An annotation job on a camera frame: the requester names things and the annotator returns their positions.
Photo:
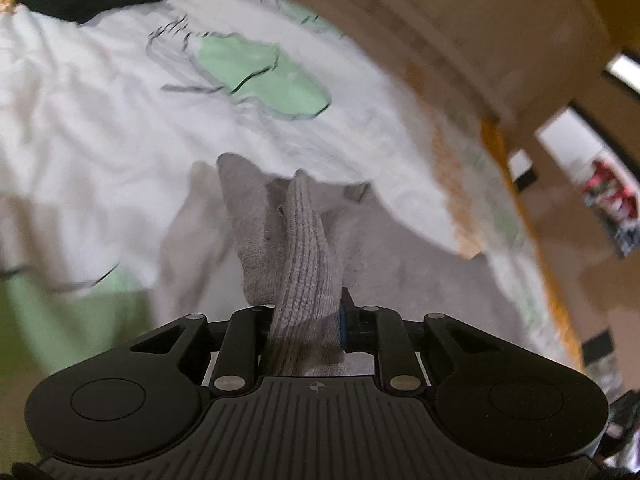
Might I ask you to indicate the grey knitted sweater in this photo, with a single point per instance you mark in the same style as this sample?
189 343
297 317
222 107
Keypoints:
244 238

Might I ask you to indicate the white leaf print bed sheet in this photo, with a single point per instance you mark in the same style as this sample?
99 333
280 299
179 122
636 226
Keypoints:
112 215

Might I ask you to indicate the wooden bed frame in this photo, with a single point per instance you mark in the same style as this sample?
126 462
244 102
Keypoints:
496 66

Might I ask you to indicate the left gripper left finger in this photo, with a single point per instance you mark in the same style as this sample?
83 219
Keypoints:
226 353

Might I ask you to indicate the colourful clothes pile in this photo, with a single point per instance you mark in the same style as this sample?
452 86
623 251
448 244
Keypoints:
615 204

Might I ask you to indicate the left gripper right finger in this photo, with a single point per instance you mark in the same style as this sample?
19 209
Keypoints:
409 356

